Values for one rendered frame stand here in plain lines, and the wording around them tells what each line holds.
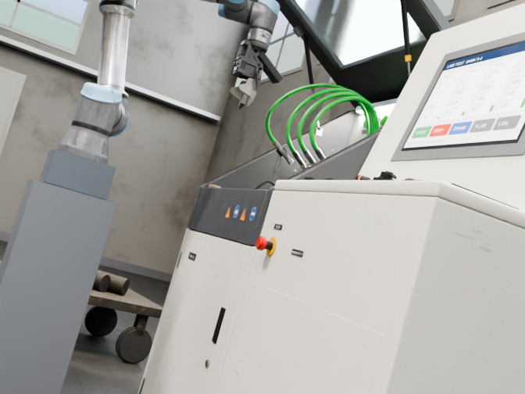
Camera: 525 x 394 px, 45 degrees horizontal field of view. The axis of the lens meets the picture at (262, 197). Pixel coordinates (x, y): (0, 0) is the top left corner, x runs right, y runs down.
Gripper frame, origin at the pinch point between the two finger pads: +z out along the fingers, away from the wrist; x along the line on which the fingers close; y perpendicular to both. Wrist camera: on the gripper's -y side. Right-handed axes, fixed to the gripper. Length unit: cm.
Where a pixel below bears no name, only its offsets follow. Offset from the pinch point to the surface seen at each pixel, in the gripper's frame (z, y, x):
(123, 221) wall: 57, -106, -705
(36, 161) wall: 11, 28, -703
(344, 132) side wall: -11, -53, -31
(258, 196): 29.5, -2.3, 26.3
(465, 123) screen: 2, -29, 73
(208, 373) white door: 80, -2, 27
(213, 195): 30.1, -2.5, -14.2
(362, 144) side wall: 6.5, -25.6, 35.1
